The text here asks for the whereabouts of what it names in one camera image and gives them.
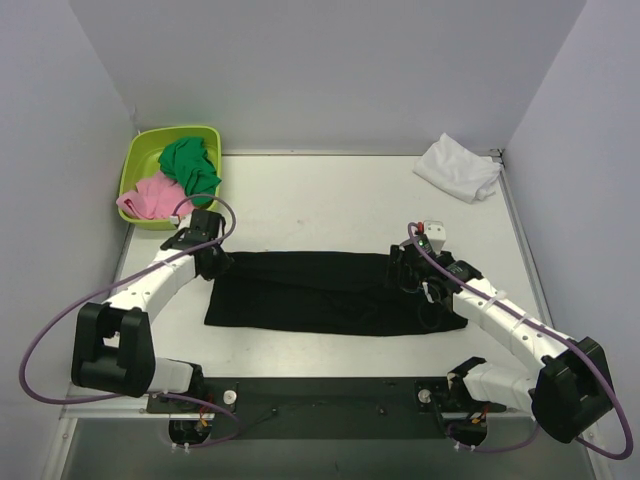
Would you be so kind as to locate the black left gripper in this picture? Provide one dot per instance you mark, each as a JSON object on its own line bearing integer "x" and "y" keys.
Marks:
{"x": 213, "y": 263}

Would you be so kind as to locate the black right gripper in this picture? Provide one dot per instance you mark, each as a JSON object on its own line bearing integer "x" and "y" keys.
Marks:
{"x": 400, "y": 270}

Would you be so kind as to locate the black t-shirt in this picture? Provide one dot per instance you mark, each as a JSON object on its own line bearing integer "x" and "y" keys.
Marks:
{"x": 321, "y": 292}

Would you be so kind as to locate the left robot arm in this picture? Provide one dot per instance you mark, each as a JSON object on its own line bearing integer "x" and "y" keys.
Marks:
{"x": 113, "y": 345}

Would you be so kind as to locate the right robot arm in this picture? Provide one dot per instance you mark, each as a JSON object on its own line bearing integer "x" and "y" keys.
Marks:
{"x": 564, "y": 384}

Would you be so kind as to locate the pink t-shirt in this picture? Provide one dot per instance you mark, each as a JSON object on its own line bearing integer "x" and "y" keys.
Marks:
{"x": 152, "y": 198}

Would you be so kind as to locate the green t-shirt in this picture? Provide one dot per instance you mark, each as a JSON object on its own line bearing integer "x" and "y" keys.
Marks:
{"x": 187, "y": 162}

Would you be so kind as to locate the lime green plastic tub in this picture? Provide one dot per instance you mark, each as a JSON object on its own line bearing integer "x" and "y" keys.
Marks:
{"x": 142, "y": 161}

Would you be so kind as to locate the white folded t-shirt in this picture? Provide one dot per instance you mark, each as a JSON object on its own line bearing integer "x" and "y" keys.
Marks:
{"x": 457, "y": 171}

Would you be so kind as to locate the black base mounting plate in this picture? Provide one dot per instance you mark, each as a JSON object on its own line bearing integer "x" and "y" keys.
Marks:
{"x": 361, "y": 408}

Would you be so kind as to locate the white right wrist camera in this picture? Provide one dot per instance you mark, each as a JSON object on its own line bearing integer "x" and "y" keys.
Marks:
{"x": 435, "y": 232}

